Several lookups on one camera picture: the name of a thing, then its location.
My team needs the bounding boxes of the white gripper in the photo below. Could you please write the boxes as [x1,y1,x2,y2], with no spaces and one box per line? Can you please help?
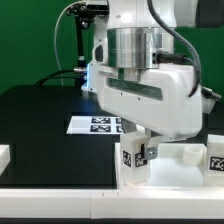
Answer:
[89,63,202,160]

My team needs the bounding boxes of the white square tabletop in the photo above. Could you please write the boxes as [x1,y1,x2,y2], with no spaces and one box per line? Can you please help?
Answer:
[114,142,224,190]

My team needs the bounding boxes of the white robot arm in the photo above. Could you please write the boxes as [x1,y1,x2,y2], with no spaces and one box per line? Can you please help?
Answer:
[86,0,224,160]

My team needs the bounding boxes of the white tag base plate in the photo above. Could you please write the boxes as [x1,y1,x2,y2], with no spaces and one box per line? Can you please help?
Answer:
[66,116,123,135]

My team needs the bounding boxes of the white obstacle fence rail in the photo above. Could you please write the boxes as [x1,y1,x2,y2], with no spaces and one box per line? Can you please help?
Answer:
[0,144,224,220]

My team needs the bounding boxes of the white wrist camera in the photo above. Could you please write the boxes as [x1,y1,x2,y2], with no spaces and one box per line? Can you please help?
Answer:
[201,87,222,114]

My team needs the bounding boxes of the black cables bundle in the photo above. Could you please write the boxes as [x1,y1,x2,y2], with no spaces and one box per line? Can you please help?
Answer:
[34,68,88,88]

